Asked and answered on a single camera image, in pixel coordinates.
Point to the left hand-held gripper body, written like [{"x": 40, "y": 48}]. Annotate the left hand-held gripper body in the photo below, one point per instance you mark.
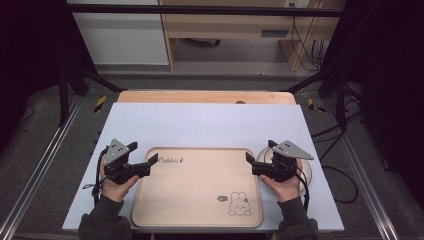
[{"x": 116, "y": 151}]

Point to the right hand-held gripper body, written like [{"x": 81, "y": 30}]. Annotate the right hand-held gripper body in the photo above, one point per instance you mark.
[{"x": 289, "y": 150}]

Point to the person's right hand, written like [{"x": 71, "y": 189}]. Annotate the person's right hand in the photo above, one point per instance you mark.
[{"x": 288, "y": 190}]

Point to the person's left hand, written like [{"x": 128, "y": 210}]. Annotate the person's left hand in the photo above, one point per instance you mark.
[{"x": 115, "y": 191}]

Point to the white round plate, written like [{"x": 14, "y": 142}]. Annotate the white round plate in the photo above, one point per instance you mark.
[{"x": 263, "y": 155}]

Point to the yellow black tape strip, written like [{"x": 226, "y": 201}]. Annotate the yellow black tape strip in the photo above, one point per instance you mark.
[
  {"x": 100, "y": 104},
  {"x": 313, "y": 106}
]

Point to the wooden tray with rabbit print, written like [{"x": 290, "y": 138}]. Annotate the wooden tray with rabbit print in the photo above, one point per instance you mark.
[{"x": 196, "y": 190}]

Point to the white table board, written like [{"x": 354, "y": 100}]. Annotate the white table board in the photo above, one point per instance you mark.
[{"x": 206, "y": 126}]

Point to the black metal stand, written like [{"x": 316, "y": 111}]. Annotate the black metal stand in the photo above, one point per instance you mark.
[
  {"x": 63, "y": 96},
  {"x": 340, "y": 100}
]

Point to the white cabinet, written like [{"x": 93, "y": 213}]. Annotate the white cabinet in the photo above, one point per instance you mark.
[{"x": 123, "y": 36}]

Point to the light wooden desk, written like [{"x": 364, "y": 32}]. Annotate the light wooden desk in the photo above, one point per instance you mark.
[{"x": 226, "y": 25}]

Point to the dark curtain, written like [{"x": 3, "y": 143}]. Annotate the dark curtain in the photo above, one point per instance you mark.
[
  {"x": 30, "y": 50},
  {"x": 386, "y": 66}
]

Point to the black horizontal bar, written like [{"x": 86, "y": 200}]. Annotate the black horizontal bar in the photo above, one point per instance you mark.
[{"x": 200, "y": 10}]

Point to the aluminium floor rail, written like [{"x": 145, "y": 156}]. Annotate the aluminium floor rail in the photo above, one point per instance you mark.
[
  {"x": 43, "y": 156},
  {"x": 363, "y": 173}
]

